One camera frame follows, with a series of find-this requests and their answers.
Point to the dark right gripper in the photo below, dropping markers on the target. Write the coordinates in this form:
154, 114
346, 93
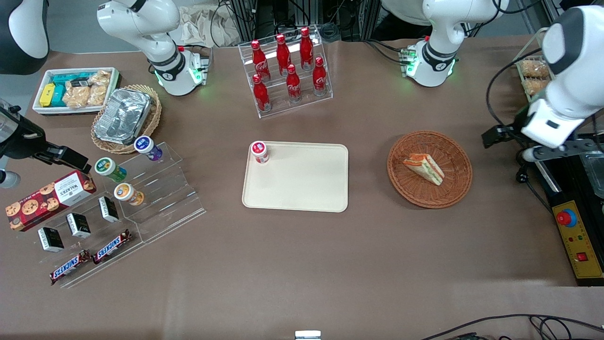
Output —
22, 143

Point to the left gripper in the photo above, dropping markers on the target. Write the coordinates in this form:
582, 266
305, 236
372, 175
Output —
513, 125

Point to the triangular sandwich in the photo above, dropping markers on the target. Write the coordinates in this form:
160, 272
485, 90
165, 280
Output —
424, 169

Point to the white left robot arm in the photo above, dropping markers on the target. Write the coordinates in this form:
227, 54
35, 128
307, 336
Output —
439, 56

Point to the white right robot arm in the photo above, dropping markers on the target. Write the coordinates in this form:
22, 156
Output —
163, 52

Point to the round brown wicker basket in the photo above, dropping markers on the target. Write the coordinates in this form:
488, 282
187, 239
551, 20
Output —
453, 156

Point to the aluminium foil tray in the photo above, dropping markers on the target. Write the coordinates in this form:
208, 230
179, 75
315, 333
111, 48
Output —
122, 117

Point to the oval light wicker basket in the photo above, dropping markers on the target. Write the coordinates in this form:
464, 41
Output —
155, 115

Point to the cream plastic tray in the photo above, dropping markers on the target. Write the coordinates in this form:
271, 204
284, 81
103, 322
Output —
302, 182

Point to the green yogurt cup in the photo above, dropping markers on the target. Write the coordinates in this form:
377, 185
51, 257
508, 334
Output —
108, 169

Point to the red Walkers cookie box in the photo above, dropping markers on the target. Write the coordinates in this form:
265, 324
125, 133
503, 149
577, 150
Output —
47, 199

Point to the white plastic bin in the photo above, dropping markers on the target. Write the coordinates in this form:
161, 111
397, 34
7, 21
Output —
37, 109

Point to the clear bag of snacks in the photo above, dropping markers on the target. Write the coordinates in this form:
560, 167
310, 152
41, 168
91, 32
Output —
76, 97
99, 87

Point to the small black white box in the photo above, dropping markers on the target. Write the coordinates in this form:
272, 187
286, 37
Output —
78, 225
50, 239
108, 209

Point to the yellow small box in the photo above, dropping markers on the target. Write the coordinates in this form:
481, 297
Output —
46, 95

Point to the orange yogurt cup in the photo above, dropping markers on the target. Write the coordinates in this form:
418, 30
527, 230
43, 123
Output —
127, 193

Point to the purple yogurt cup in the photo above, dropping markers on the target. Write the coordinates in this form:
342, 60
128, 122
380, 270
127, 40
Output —
147, 147

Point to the teal snack box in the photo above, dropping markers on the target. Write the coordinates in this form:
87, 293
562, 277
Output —
63, 78

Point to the steel pan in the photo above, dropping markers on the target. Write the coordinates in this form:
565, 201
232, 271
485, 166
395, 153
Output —
595, 174

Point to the Snickers chocolate bar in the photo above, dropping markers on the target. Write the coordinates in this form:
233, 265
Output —
112, 247
70, 267

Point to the clear acrylic stepped stand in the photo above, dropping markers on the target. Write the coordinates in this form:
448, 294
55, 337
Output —
89, 264
170, 198

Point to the yellow emergency stop control box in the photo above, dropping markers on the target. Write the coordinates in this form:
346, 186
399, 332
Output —
578, 245

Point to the crumpled beige paper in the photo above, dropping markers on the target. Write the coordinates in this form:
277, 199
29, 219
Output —
203, 26

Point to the red lid yogurt cup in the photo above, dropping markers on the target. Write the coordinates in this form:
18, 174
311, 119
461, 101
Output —
259, 152

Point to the red cola bottle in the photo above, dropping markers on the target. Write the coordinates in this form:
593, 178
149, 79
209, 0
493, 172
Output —
319, 76
293, 84
259, 59
283, 54
306, 47
261, 93

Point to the clear acrylic bottle rack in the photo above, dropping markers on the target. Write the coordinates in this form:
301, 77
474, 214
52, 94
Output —
302, 106

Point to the black equipment rack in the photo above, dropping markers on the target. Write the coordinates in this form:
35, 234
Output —
264, 16

